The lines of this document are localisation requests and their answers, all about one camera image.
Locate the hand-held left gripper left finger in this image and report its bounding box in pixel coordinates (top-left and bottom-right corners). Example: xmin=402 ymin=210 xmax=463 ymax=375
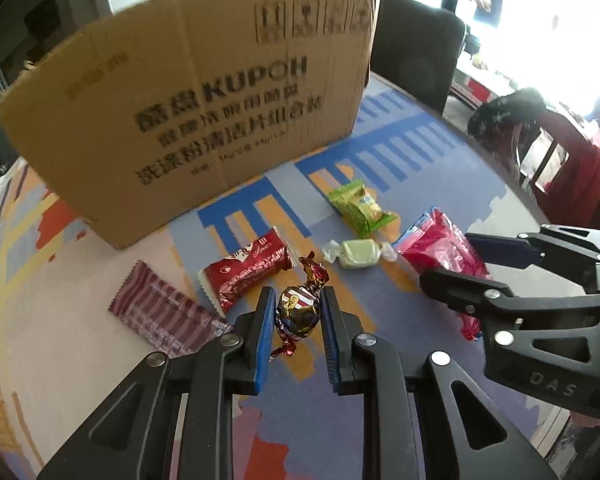
xmin=37 ymin=286 xmax=277 ymax=480

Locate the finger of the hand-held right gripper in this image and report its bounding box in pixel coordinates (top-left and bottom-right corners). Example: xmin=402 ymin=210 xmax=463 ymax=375
xmin=419 ymin=268 xmax=600 ymax=329
xmin=465 ymin=225 xmax=600 ymax=301

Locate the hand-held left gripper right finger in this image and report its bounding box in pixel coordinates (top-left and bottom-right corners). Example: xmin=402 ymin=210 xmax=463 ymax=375
xmin=320 ymin=286 xmax=556 ymax=480

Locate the foil chocolate candy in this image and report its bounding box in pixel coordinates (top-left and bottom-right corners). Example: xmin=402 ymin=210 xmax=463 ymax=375
xmin=270 ymin=251 xmax=331 ymax=358

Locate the pink snack bag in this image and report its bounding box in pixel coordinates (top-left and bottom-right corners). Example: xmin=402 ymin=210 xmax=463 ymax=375
xmin=392 ymin=206 xmax=491 ymax=342

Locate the brown cardboard box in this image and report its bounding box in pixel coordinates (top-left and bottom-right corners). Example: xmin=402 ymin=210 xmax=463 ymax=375
xmin=0 ymin=0 xmax=383 ymax=250

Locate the red snack packet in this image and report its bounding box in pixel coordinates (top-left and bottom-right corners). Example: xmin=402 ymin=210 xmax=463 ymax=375
xmin=198 ymin=226 xmax=296 ymax=317

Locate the pale green wrapped candy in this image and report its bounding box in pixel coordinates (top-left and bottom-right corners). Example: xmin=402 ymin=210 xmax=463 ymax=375
xmin=322 ymin=238 xmax=398 ymax=271

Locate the maroon striped snack packet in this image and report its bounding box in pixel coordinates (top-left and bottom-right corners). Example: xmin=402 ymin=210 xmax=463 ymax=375
xmin=108 ymin=260 xmax=233 ymax=359

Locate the colourful printed table mat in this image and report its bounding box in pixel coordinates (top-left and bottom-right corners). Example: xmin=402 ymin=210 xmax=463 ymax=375
xmin=0 ymin=72 xmax=571 ymax=461

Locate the green snack packet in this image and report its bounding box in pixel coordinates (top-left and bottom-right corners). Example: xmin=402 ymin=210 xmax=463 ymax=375
xmin=328 ymin=180 xmax=400 ymax=239

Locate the dark green hat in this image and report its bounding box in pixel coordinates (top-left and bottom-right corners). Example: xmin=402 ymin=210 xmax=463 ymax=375
xmin=467 ymin=87 xmax=548 ymax=148

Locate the dark upholstered dining chair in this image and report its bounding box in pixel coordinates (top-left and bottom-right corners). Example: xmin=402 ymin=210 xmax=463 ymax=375
xmin=370 ymin=0 xmax=467 ymax=115

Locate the dark glass sliding door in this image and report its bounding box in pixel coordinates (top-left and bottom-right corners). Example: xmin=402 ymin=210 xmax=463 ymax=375
xmin=0 ymin=0 xmax=111 ymax=176

